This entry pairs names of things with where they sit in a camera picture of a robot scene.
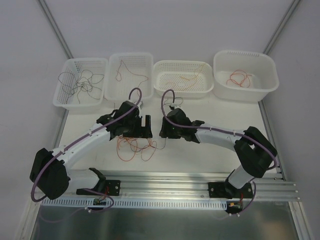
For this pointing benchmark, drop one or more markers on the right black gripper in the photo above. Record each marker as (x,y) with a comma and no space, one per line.
(166,132)

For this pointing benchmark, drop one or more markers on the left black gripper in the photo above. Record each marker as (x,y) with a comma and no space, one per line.
(137,133)

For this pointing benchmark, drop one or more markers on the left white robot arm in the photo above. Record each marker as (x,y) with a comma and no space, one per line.
(52,170)

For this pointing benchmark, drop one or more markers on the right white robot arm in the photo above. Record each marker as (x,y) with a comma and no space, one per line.
(255,153)

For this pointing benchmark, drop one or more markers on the far-left white perforated basket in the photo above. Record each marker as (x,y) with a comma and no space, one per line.
(81,84)

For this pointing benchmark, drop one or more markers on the far-right white plastic tub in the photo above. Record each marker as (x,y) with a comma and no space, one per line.
(243,76)

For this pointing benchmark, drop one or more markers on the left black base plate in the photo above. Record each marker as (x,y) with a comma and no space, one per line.
(112,187)

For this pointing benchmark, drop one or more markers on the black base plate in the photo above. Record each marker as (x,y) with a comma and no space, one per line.
(112,187)
(227,191)

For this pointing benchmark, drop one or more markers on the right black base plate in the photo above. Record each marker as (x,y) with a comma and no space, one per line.
(227,191)

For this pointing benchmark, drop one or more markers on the white slotted cable duct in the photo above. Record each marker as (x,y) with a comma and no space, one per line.
(135,203)

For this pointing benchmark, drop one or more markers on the aluminium mounting rail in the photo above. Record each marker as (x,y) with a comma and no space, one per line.
(195,185)

